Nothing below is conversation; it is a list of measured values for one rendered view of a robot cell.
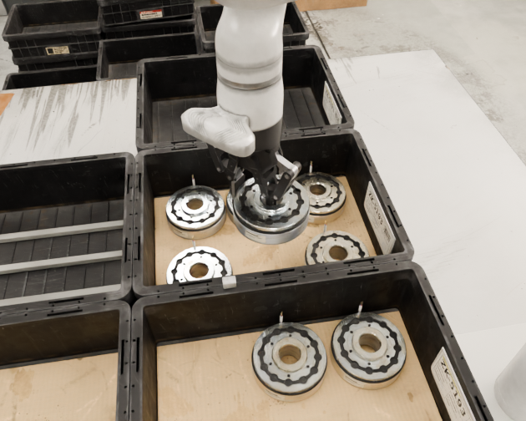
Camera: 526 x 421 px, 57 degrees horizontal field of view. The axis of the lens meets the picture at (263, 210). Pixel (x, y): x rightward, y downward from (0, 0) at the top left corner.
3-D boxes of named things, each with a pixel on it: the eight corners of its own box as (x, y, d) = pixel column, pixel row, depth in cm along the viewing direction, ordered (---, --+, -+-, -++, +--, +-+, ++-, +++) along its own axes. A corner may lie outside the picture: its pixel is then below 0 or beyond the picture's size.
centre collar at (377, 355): (381, 327, 69) (382, 324, 69) (391, 359, 66) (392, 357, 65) (347, 330, 69) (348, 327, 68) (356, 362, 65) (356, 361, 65)
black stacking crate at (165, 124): (314, 89, 117) (317, 46, 108) (347, 174, 97) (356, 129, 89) (147, 105, 113) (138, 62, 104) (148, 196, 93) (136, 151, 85)
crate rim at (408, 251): (356, 137, 90) (357, 127, 88) (415, 268, 70) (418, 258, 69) (137, 160, 86) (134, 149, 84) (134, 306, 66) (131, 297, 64)
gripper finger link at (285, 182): (284, 171, 57) (266, 194, 62) (295, 181, 57) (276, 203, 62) (296, 158, 59) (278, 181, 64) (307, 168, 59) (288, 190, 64)
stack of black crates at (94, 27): (119, 63, 249) (103, -3, 223) (118, 96, 229) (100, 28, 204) (38, 70, 244) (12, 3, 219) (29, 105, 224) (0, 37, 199)
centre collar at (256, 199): (285, 185, 67) (285, 182, 66) (293, 211, 64) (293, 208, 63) (250, 190, 66) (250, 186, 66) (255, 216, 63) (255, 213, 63)
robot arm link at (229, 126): (178, 130, 54) (169, 82, 49) (238, 83, 60) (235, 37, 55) (244, 162, 50) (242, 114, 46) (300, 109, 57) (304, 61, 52)
